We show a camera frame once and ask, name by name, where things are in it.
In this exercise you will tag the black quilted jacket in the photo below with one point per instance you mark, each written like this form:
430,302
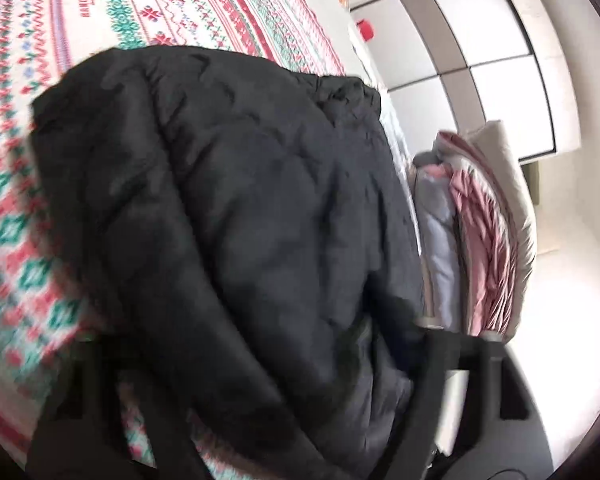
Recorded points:
230,220

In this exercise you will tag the red container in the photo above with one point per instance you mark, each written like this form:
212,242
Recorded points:
365,29

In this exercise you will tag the pile of folded bedding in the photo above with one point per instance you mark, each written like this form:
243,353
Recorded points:
485,240

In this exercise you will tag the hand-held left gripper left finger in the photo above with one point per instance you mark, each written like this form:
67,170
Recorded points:
87,390

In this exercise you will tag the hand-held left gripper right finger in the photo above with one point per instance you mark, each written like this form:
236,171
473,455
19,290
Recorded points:
432,385

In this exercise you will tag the patterned knit-print blanket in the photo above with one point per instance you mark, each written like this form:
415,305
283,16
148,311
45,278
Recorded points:
30,185

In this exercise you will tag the grey-blue folded quilt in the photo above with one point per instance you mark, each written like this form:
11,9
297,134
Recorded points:
440,255

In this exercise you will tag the white and grey wardrobe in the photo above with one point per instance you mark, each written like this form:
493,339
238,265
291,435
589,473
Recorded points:
480,50

